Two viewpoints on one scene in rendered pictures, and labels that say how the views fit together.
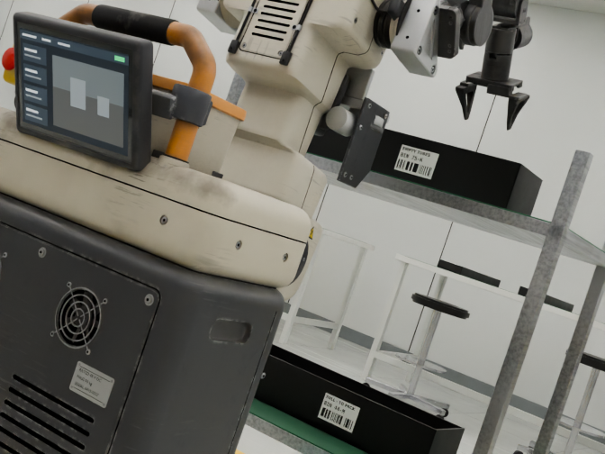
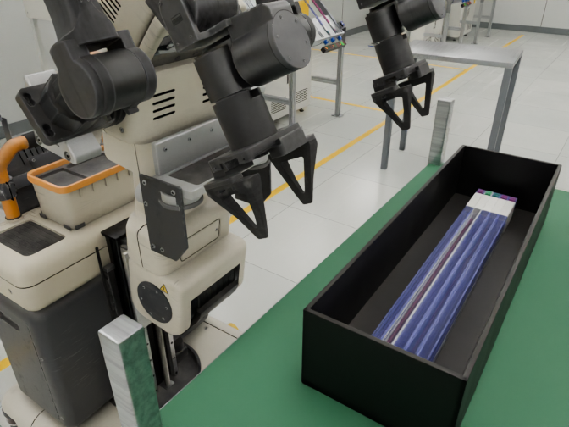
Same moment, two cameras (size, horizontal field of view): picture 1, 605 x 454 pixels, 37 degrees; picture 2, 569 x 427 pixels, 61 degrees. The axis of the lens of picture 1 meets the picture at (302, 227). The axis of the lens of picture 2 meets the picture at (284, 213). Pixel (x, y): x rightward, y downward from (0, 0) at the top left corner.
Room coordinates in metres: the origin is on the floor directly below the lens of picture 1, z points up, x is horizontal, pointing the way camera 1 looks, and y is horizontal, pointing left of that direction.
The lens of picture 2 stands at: (1.93, -0.79, 1.40)
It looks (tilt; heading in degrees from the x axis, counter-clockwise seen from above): 30 degrees down; 93
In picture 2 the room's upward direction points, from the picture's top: straight up
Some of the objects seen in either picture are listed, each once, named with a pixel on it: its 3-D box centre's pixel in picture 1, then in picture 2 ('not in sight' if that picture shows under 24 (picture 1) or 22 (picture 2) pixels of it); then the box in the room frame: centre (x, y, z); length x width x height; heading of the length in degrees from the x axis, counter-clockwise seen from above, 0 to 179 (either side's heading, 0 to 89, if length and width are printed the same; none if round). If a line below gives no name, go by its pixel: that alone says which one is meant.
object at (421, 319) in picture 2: not in sight; (453, 268); (2.15, -0.20, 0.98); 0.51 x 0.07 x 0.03; 59
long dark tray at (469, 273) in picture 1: (470, 274); not in sight; (5.70, -1.10, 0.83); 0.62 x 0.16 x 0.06; 145
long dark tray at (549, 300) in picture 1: (546, 299); not in sight; (5.41, -1.53, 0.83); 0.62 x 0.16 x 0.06; 148
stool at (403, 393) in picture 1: (421, 354); not in sight; (5.06, -0.86, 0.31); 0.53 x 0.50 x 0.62; 58
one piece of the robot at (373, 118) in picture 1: (311, 114); (207, 180); (1.74, 0.05, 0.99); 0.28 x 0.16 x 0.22; 59
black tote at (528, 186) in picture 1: (411, 165); (456, 252); (2.15, -0.20, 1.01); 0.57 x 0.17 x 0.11; 58
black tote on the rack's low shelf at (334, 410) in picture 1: (338, 404); not in sight; (2.18, -0.22, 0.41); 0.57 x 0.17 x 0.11; 58
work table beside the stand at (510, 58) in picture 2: not in sight; (447, 112); (2.87, 2.38, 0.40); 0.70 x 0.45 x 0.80; 153
